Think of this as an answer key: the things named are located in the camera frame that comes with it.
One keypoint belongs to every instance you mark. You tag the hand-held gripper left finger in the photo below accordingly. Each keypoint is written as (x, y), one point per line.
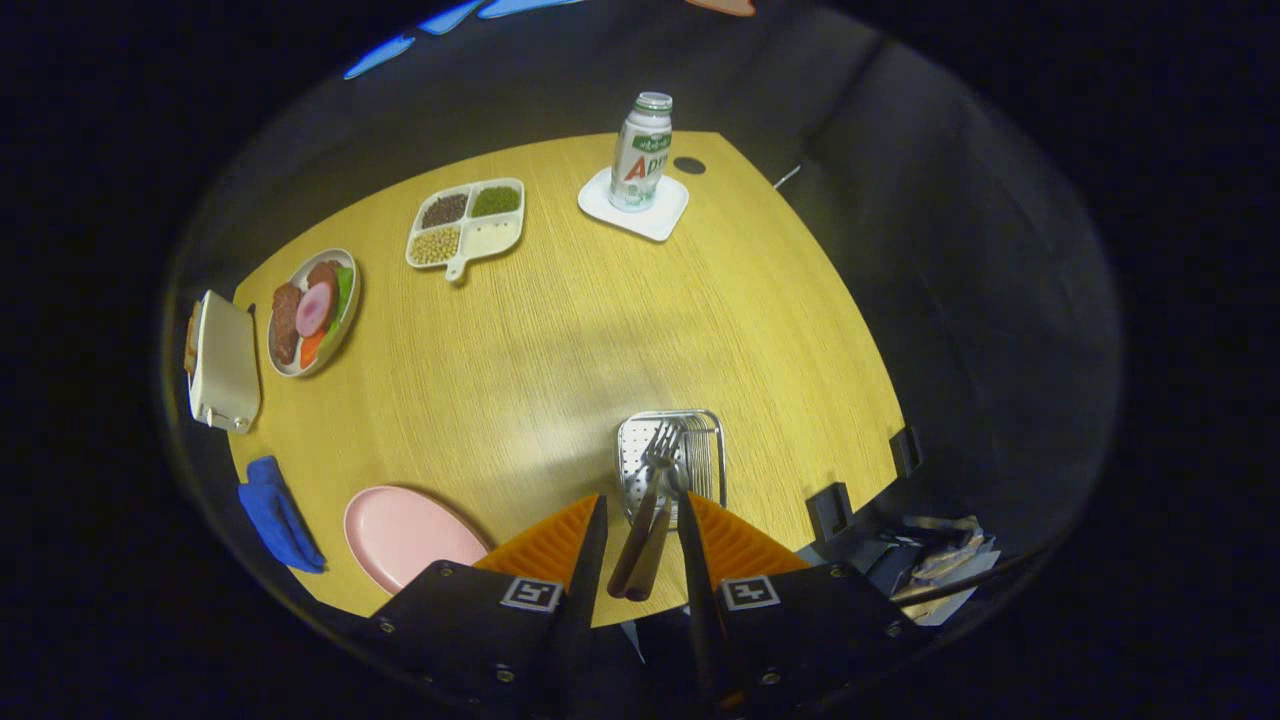
(590, 570)

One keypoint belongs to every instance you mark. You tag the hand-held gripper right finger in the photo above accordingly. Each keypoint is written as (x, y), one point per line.
(695, 570)

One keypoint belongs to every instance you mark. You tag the black table clamp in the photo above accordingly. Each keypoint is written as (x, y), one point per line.
(828, 512)
(905, 452)

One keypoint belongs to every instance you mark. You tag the pink plate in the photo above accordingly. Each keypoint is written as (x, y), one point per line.
(410, 535)

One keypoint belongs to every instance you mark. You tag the crumpled paper bag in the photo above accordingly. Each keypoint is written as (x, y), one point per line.
(950, 560)

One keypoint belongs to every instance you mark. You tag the blue cloth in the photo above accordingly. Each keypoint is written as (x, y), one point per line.
(275, 515)

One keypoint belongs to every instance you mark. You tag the grey food plate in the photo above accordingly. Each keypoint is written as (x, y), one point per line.
(345, 335)

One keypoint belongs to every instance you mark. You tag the white divided bean dish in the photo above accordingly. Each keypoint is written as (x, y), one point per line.
(495, 238)

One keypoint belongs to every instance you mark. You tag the white square coaster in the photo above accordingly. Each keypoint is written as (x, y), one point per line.
(650, 222)

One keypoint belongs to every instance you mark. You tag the orange carrot slice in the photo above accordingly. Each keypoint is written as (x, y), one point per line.
(311, 350)

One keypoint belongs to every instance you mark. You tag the green lettuce leaf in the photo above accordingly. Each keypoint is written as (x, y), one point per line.
(344, 290)

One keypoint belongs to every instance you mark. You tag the pink ham slice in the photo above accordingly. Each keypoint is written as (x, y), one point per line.
(314, 310)

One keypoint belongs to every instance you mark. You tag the large brown meat piece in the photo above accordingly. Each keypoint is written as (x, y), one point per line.
(286, 325)

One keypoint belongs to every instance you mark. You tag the small brown meat piece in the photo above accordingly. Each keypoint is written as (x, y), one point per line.
(323, 274)

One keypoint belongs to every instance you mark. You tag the white drink bottle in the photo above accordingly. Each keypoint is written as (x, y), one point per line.
(640, 160)

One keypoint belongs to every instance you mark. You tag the white toaster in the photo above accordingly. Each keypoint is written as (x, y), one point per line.
(228, 370)

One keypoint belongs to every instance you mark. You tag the brown toast slice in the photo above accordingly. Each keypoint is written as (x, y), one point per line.
(191, 340)

